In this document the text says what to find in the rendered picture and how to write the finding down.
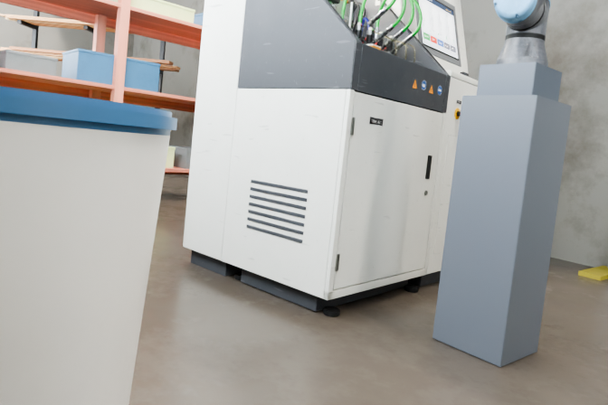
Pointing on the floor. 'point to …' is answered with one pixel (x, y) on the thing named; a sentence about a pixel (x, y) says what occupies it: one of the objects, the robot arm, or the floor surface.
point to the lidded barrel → (75, 243)
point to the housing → (215, 108)
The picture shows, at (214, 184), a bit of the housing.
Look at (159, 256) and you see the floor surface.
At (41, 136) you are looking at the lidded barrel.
